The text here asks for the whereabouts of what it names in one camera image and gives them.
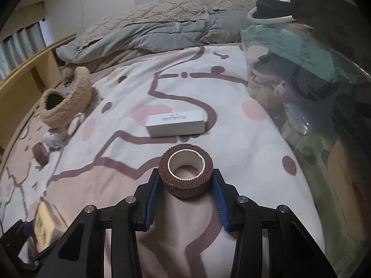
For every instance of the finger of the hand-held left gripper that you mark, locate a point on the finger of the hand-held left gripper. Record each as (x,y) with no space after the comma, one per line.
(17,249)

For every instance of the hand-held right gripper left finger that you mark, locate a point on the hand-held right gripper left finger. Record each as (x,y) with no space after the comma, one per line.
(152,205)

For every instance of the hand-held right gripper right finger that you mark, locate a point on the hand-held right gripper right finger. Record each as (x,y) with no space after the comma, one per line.
(220,205)

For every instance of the brown bandage roll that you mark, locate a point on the brown bandage roll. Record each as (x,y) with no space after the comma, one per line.
(174,188)
(40,153)

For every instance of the yellow small box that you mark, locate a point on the yellow small box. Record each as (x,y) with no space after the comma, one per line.
(43,226)

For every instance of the clear plastic storage bin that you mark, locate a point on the clear plastic storage bin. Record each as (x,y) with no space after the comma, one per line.
(347,208)

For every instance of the printed cartoon blanket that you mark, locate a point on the printed cartoon blanket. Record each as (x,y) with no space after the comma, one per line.
(232,150)

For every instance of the white small box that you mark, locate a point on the white small box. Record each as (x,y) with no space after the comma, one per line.
(174,127)

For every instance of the beige fluffy earmuffs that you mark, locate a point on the beige fluffy earmuffs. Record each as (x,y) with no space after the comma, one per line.
(75,98)

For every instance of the beige folded blanket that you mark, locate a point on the beige folded blanket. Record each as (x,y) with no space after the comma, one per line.
(121,58)

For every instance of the beige plush toy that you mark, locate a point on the beige plush toy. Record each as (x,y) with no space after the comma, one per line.
(68,73)

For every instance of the wooden bedside shelf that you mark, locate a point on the wooden bedside shelf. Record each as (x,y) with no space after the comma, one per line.
(17,84)

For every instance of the teal packet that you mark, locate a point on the teal packet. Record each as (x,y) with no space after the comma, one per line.
(304,52)

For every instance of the grey duvet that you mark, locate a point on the grey duvet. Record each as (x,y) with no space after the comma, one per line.
(174,31)

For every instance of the beige quilted pillow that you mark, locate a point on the beige quilted pillow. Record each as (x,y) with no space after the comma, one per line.
(221,1)
(145,14)

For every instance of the grey curtain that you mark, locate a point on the grey curtain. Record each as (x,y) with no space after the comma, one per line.
(26,43)

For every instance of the cream printed curtain valance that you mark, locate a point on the cream printed curtain valance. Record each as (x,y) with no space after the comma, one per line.
(26,16)

